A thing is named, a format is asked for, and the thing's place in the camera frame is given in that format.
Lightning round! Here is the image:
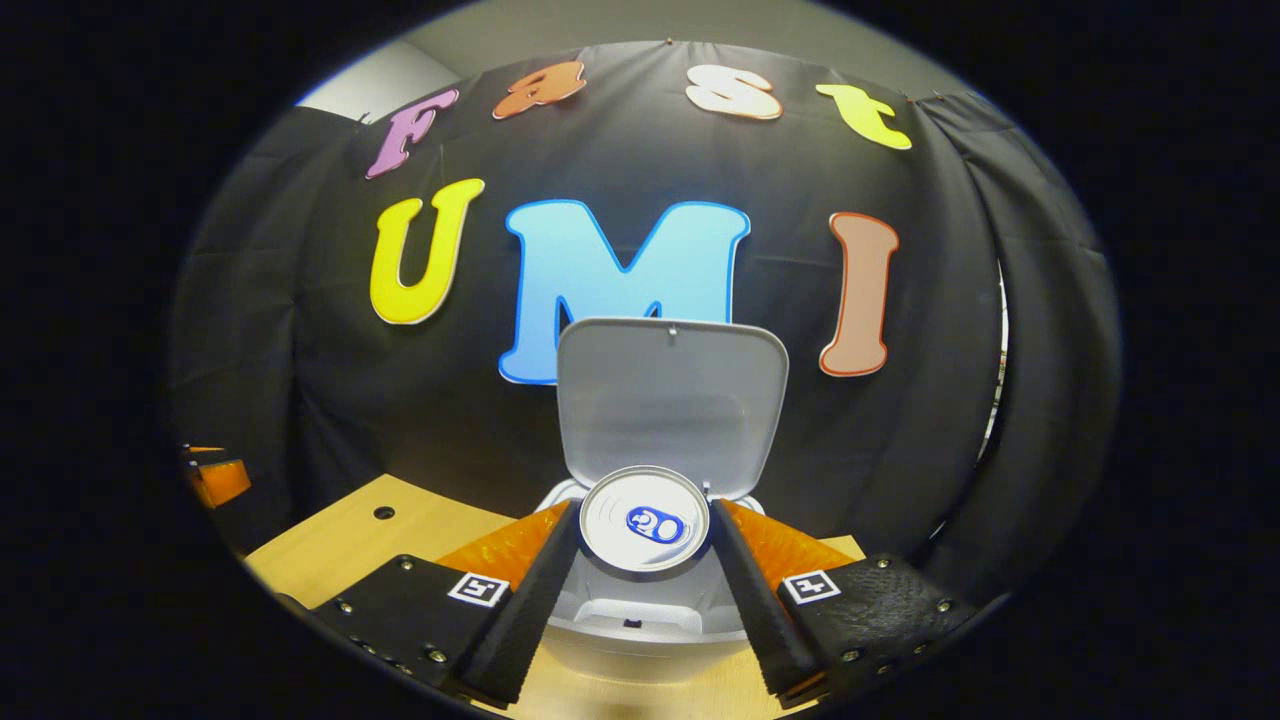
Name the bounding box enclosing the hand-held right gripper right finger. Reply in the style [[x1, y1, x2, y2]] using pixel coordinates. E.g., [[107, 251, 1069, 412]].
[[708, 497, 983, 711]]

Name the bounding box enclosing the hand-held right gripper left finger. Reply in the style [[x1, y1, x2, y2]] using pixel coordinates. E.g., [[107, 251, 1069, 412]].
[[308, 499, 584, 709]]

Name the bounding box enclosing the silver pop can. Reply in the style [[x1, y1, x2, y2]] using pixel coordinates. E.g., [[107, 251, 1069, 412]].
[[578, 465, 712, 575]]

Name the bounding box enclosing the white desktop garbage bin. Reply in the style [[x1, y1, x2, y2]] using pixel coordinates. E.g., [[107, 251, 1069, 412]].
[[533, 316, 791, 687]]

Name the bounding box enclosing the wooden desktop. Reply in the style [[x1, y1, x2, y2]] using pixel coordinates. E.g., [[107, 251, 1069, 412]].
[[243, 473, 869, 720]]

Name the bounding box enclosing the black backdrop cloth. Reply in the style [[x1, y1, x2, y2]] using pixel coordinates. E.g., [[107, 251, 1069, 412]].
[[170, 40, 1121, 601]]

